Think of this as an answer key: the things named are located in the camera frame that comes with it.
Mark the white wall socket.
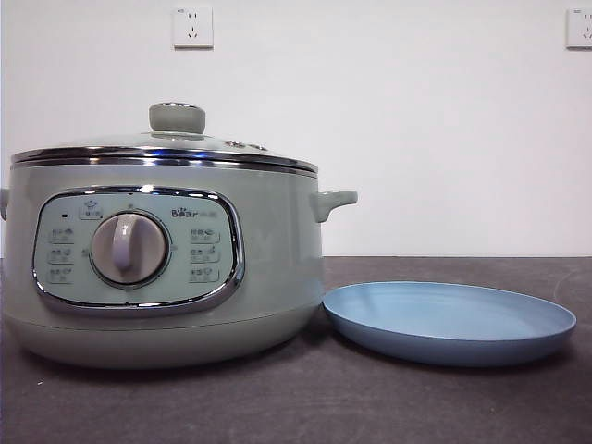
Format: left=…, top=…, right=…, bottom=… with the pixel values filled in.
left=565, top=7, right=592, bottom=51
left=173, top=6, right=216, bottom=50

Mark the blue round plate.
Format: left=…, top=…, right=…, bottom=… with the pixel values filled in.
left=322, top=281, right=578, bottom=367

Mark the glass lid with green knob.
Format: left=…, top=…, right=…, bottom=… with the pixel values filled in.
left=9, top=103, right=312, bottom=174

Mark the pale green electric steamer pot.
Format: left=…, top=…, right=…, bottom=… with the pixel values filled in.
left=0, top=161, right=359, bottom=370

